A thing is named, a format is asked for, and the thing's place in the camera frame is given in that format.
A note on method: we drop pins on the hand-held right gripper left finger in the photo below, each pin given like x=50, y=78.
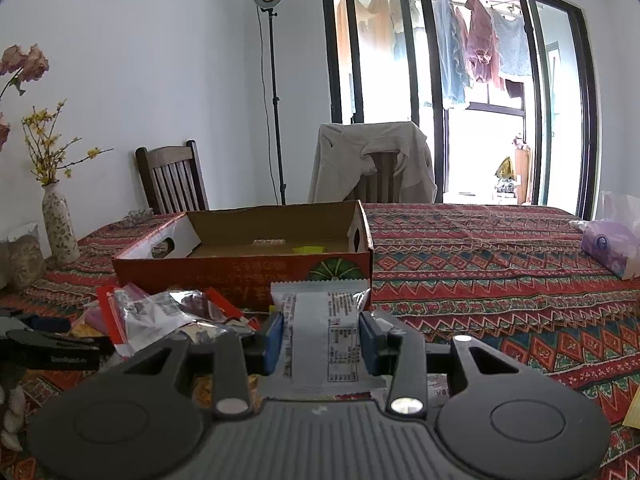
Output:
x=274, y=342

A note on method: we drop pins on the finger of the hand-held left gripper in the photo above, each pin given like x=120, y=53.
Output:
x=55, y=344
x=45, y=325

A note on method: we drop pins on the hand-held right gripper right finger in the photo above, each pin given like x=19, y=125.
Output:
x=367, y=345

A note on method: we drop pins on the white snack packet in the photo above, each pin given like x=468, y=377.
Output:
x=320, y=340

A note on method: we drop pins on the red cardboard box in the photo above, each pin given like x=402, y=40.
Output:
x=225, y=272

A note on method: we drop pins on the pile of assorted snack bags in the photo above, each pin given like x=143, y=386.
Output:
x=150, y=315

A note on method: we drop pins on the small printed snack packet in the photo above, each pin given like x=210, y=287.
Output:
x=437, y=390

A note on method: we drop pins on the floral ceramic vase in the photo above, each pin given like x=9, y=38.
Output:
x=60, y=230

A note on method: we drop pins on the yellow snack packet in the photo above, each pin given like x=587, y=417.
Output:
x=308, y=249

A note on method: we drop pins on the small grey ornament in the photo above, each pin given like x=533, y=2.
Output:
x=139, y=214

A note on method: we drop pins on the yellow flower branches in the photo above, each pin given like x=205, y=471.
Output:
x=47, y=172

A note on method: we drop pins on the dark wooden chair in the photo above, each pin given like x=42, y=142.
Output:
x=170, y=155
x=382, y=180

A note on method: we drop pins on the beige jacket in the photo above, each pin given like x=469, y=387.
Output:
x=345, y=160

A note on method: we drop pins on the yellow bag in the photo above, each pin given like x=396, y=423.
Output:
x=505, y=169

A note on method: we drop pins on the wooden board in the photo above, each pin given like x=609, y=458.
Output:
x=522, y=170

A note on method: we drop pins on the purple tissue pack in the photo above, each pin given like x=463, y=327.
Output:
x=610, y=245

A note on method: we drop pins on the pink artificial flowers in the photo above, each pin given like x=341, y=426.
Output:
x=30, y=62

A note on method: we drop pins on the yellow paper sheet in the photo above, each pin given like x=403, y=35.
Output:
x=634, y=416

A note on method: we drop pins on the dark small hanging garment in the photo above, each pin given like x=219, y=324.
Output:
x=514, y=89

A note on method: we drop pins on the blue denim hanging garment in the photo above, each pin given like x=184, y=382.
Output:
x=450, y=50

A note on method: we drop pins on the beige hanging garment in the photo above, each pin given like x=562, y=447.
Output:
x=380, y=20

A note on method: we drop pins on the maroon hanging shirt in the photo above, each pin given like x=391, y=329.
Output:
x=482, y=40

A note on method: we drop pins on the light blue hanging top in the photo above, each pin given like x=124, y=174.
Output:
x=512, y=45

